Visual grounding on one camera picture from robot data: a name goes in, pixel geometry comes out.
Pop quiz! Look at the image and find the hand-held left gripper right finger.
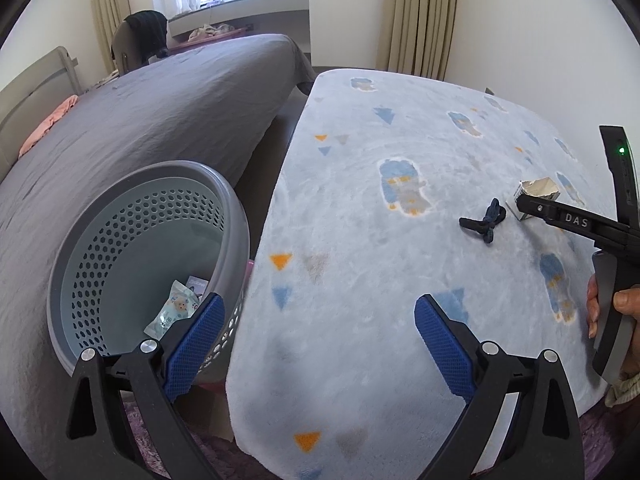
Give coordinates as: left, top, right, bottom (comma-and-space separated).
414, 294, 586, 480

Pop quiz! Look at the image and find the bed with grey sheet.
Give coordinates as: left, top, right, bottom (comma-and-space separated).
0, 34, 317, 480

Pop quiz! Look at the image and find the grey perforated plastic basket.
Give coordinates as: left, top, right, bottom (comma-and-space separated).
47, 161, 251, 386

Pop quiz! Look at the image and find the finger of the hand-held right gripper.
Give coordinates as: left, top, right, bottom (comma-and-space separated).
516, 194, 552, 222

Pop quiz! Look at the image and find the person's right hand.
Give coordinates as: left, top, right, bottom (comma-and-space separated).
586, 274, 640, 376

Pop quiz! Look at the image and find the beige curtain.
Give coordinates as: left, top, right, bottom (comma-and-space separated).
89, 0, 132, 74
375, 0, 459, 81

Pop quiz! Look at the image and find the grey bed headboard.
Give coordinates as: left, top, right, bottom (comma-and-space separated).
0, 46, 82, 172

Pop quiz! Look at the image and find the beige clothes pile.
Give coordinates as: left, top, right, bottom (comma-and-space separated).
189, 24, 236, 42

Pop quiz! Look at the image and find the pink cloth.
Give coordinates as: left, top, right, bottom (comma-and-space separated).
19, 95, 80, 157

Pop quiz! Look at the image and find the light blue wet wipes packet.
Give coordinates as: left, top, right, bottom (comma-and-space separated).
144, 280, 202, 339

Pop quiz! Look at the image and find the small white carton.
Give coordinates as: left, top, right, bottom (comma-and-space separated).
506, 176, 561, 222

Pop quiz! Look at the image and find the purple fluffy rug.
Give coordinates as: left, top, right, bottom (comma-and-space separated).
122, 400, 640, 480

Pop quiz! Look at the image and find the black garment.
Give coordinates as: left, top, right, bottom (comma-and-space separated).
124, 10, 170, 59

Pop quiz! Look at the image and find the light blue printed blanket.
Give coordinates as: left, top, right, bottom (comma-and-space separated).
225, 69, 622, 477

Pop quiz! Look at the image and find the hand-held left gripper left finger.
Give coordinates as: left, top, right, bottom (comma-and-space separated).
66, 292, 227, 480

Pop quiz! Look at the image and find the pink storage box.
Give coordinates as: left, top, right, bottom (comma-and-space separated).
170, 27, 252, 54

